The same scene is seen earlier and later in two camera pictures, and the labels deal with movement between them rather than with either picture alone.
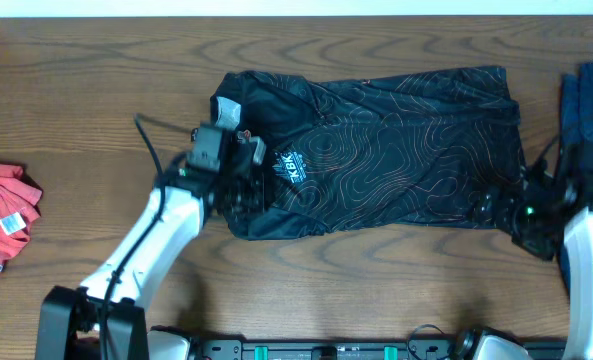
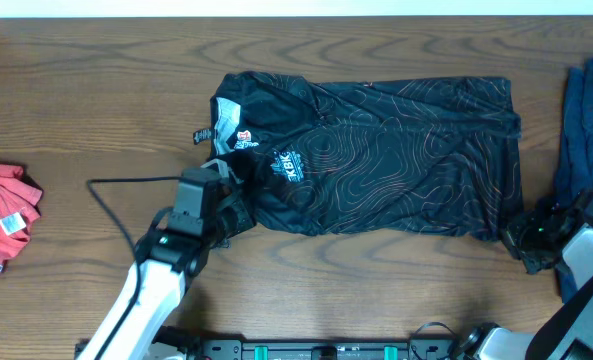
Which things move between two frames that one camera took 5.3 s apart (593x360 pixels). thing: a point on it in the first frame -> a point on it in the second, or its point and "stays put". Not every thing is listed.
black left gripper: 257,203 -> 244,217
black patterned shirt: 416,149 stays put
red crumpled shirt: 5,210 stays put
